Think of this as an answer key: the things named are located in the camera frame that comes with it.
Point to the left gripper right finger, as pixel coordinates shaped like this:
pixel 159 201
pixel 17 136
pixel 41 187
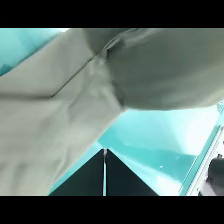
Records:
pixel 121 180

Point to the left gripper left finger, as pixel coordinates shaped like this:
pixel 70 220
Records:
pixel 90 180

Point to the brown garment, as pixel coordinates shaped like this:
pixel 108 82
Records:
pixel 66 116

